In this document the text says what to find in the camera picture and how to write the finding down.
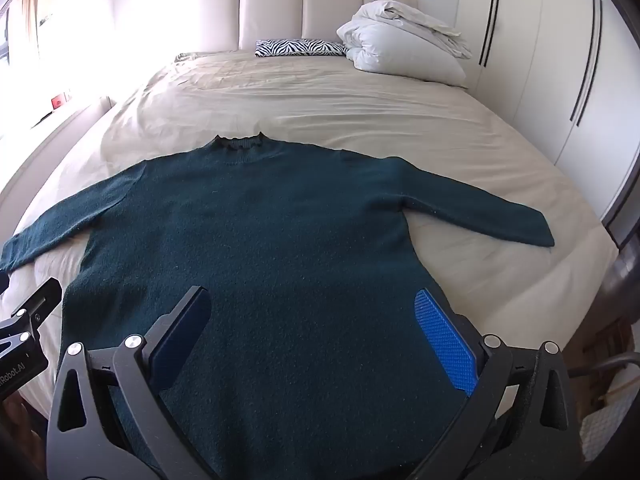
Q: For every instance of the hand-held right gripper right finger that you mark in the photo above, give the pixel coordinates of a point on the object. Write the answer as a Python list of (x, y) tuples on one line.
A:
[(445, 340)]

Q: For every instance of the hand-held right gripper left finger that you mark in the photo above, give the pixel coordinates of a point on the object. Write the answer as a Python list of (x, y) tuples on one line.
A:
[(182, 332)]

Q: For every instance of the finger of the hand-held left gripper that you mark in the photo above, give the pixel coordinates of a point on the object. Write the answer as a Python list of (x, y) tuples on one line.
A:
[(31, 312)]

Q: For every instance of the dark green knit sweater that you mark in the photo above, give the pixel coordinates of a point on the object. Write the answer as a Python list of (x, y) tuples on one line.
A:
[(280, 270)]

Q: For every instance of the grey chair armrest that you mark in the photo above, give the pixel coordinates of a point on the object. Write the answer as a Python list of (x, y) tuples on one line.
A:
[(610, 362)]

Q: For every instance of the white window ledge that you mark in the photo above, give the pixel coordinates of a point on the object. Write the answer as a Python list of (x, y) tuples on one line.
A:
[(55, 135)]

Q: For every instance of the dark wooden furniture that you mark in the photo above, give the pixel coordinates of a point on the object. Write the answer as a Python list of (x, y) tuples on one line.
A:
[(622, 290)]

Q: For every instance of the small red object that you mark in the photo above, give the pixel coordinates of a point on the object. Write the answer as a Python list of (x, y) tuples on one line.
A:
[(59, 100)]

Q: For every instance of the bed with beige sheet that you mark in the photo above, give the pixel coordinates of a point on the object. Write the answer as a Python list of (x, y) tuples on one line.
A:
[(350, 110)]

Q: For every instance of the white pillow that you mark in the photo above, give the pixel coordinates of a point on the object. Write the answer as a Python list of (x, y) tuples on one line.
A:
[(415, 55)]

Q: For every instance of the white wardrobe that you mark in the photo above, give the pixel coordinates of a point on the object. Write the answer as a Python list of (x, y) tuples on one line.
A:
[(545, 60)]

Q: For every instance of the beige curtain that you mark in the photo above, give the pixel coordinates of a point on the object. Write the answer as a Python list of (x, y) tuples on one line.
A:
[(30, 5)]

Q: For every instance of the zebra print pillow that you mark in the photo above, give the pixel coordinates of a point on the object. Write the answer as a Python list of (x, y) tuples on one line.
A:
[(300, 48)]

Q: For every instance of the white folded duvet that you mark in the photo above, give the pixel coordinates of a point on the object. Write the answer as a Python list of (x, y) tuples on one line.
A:
[(400, 20)]

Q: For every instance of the beige padded headboard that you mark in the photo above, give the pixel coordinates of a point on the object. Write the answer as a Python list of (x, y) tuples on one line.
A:
[(300, 12)]

